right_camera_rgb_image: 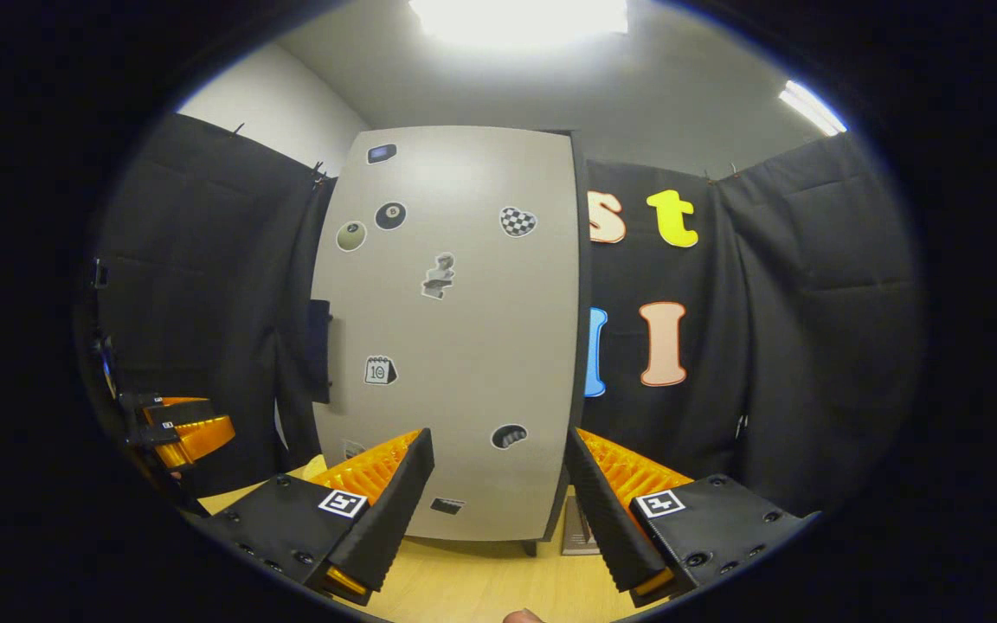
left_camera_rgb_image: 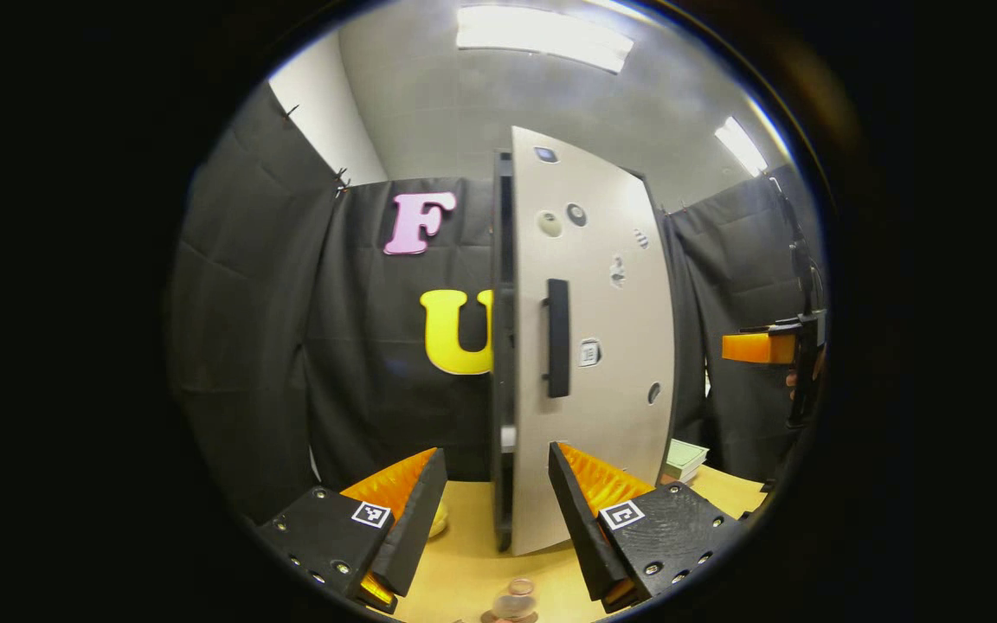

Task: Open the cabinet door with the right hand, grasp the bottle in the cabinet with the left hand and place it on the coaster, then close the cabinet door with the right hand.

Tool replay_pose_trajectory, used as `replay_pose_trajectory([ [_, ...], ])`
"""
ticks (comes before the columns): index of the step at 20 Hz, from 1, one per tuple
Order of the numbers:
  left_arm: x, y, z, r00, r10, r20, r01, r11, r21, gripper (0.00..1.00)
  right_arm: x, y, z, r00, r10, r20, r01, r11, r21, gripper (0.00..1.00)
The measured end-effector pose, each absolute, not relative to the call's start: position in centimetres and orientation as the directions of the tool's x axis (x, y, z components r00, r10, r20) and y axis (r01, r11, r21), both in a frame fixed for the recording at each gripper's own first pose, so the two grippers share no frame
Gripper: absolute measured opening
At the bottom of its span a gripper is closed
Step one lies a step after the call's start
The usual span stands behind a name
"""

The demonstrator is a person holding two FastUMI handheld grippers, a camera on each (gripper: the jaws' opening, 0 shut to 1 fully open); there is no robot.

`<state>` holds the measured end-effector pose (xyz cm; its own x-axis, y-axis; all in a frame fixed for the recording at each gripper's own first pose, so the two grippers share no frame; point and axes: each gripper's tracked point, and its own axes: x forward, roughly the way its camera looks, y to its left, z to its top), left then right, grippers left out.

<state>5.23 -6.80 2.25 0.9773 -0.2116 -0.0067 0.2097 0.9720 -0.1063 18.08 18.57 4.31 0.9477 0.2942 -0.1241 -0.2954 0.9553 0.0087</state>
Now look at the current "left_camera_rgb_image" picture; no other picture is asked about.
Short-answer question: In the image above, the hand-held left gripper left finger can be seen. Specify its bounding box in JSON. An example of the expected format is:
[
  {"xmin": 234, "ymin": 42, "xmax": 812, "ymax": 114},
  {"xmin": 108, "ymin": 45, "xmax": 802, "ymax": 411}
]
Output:
[{"xmin": 256, "ymin": 447, "xmax": 449, "ymax": 615}]

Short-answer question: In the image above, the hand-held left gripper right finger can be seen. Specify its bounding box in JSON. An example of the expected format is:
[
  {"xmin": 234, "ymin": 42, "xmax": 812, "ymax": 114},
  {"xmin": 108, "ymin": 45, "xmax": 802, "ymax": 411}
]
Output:
[{"xmin": 548, "ymin": 441, "xmax": 746, "ymax": 613}]

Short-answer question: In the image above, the clear pink bottle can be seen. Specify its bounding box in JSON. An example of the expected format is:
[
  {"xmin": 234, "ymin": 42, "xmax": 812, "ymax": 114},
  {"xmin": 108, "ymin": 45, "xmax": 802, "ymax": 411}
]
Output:
[{"xmin": 492, "ymin": 578, "xmax": 539, "ymax": 620}]

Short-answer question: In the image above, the black cabinet door handle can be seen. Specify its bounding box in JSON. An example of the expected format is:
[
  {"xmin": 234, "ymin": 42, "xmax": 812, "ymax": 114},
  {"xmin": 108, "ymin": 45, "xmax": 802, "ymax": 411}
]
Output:
[{"xmin": 542, "ymin": 279, "xmax": 570, "ymax": 399}]

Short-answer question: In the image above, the pale green book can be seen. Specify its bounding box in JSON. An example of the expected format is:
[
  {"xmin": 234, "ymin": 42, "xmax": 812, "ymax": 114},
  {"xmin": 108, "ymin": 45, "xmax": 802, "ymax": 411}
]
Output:
[{"xmin": 663, "ymin": 439, "xmax": 711, "ymax": 481}]

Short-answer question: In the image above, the small ceiling light panel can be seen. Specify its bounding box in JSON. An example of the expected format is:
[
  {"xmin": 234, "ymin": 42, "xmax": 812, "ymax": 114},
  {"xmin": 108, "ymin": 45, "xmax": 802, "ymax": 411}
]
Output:
[{"xmin": 715, "ymin": 117, "xmax": 769, "ymax": 178}]

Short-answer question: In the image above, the black backdrop cloth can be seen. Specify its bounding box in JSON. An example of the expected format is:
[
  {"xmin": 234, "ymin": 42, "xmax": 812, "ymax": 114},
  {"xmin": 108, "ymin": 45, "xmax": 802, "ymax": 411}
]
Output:
[{"xmin": 165, "ymin": 82, "xmax": 824, "ymax": 520}]

